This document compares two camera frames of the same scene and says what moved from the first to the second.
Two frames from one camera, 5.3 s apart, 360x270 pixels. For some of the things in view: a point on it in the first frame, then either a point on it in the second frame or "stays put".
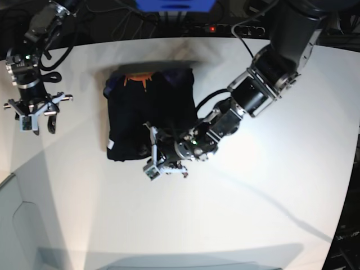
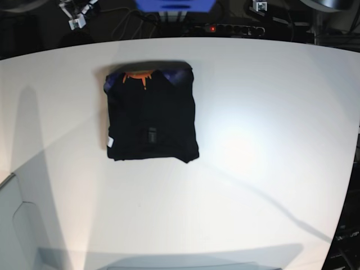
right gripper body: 48,104 to 75,8
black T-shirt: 161,97 stays put
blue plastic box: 175,5 stays put
